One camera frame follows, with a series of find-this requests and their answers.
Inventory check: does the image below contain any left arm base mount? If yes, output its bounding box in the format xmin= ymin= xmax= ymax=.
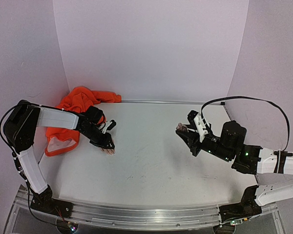
xmin=30 ymin=185 xmax=73 ymax=218

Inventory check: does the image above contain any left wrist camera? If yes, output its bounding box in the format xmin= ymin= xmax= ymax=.
xmin=100 ymin=119 xmax=117 ymax=134

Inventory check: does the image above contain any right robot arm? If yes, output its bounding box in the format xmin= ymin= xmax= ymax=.
xmin=176 ymin=120 xmax=293 ymax=207

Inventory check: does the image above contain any black right camera cable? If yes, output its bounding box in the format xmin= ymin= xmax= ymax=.
xmin=200 ymin=96 xmax=291 ymax=153

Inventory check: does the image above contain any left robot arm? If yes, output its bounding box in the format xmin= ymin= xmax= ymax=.
xmin=0 ymin=100 xmax=116 ymax=195

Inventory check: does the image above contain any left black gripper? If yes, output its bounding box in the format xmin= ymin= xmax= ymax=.
xmin=81 ymin=126 xmax=115 ymax=149

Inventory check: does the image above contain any aluminium front rail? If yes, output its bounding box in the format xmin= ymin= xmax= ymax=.
xmin=4 ymin=187 xmax=285 ymax=234

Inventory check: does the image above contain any nail polish bottle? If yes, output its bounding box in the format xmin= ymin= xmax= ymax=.
xmin=176 ymin=123 xmax=188 ymax=132

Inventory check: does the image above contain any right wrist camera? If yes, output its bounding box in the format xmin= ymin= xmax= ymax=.
xmin=188 ymin=110 xmax=211 ymax=143

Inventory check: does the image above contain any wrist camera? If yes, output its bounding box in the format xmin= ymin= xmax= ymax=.
xmin=188 ymin=110 xmax=211 ymax=143
xmin=100 ymin=119 xmax=117 ymax=134

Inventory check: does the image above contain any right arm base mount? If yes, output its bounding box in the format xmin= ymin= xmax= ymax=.
xmin=219 ymin=185 xmax=262 ymax=224

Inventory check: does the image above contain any orange hoodie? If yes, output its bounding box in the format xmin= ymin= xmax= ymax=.
xmin=43 ymin=86 xmax=122 ymax=157

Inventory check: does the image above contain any mannequin hand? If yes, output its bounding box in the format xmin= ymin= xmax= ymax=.
xmin=101 ymin=148 xmax=115 ymax=155

